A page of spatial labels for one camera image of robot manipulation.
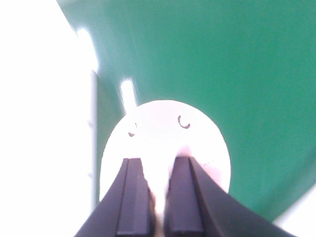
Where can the white plastic tote box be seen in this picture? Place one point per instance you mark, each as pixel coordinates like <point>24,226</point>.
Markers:
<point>45,122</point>

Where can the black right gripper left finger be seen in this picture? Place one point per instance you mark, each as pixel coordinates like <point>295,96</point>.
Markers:
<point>126,210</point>

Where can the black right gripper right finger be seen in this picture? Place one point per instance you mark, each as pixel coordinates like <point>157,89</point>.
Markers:
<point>197,207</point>

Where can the pink plush ball yellow trim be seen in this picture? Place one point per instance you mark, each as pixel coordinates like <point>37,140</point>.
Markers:
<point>159,131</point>

